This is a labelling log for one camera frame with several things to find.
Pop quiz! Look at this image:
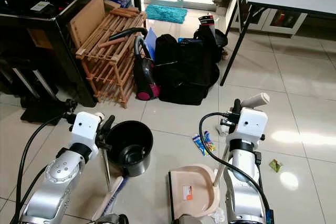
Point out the teal shaggy floor mat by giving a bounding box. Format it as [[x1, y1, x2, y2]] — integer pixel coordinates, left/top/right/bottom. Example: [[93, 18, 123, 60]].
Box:
[[144, 4, 188, 24]]

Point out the blue snack wrapper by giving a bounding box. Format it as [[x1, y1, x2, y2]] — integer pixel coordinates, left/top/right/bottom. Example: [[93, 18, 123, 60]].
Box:
[[192, 131, 216, 157]]

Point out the white card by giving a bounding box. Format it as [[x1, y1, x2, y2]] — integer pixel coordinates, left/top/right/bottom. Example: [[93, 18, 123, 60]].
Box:
[[29, 1, 53, 13]]

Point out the black and magenta vacuum cleaner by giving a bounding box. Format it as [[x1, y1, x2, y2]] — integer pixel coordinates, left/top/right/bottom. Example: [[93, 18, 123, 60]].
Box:
[[110, 27, 160, 102]]

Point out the black fabric bag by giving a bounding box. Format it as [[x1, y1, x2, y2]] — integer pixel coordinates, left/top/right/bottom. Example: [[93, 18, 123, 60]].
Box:
[[154, 25, 227, 105]]

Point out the wooden slatted shoe rack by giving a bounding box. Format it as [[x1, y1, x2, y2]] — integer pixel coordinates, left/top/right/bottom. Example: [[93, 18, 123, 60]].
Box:
[[75, 7, 148, 110]]

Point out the red and black device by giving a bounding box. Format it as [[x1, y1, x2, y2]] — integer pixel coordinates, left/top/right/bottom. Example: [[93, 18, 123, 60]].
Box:
[[198, 15, 216, 26]]

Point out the green crumpled wrapper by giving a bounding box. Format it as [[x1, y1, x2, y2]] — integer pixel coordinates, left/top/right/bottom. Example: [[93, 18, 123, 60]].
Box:
[[268, 159, 284, 174]]

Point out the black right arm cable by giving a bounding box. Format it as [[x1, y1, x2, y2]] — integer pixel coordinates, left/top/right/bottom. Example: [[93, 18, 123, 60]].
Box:
[[198, 111, 271, 221]]

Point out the black plastic bucket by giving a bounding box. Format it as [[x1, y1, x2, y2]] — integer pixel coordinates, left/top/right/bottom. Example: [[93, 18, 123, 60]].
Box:
[[108, 120, 154, 178]]

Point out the white low cabinet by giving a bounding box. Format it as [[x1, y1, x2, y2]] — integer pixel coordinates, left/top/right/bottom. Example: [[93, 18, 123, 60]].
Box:
[[234, 5, 308, 37]]

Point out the brown cardboard sheet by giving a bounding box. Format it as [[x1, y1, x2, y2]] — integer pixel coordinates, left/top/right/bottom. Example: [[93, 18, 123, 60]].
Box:
[[69, 0, 106, 52]]

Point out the black wheeled stand base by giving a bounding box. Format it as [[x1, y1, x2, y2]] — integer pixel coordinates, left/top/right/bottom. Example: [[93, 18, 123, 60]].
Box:
[[21, 98, 75, 126]]

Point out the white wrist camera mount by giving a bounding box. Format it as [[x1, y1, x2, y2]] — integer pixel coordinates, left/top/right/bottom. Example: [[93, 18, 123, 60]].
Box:
[[71, 111, 103, 154], [233, 107, 269, 141]]

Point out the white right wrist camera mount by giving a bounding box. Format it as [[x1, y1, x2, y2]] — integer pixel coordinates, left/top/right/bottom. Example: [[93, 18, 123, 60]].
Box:
[[233, 107, 269, 141]]

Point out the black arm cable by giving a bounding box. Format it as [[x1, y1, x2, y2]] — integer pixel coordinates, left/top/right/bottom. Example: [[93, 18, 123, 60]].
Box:
[[14, 113, 77, 224], [198, 111, 271, 221]]

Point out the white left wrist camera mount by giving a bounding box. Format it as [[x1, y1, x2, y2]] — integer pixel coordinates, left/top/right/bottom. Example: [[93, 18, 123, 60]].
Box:
[[71, 111, 103, 154]]

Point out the beige long-handled dustpan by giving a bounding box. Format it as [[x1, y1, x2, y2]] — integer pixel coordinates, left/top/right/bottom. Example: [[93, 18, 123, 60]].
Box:
[[169, 93, 270, 221]]

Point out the broom with metal handle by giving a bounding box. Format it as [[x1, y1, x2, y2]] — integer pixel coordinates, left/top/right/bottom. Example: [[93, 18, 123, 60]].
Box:
[[91, 148, 128, 222]]

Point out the black glossy cabinet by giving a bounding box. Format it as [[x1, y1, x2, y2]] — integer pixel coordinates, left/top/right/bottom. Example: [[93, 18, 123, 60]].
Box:
[[0, 0, 129, 108]]

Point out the blue flat folder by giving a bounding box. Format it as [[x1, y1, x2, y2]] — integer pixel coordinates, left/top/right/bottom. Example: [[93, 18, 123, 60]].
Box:
[[144, 26, 159, 60]]

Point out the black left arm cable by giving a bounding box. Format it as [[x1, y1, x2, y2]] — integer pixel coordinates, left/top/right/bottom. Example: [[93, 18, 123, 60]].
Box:
[[14, 113, 77, 224]]

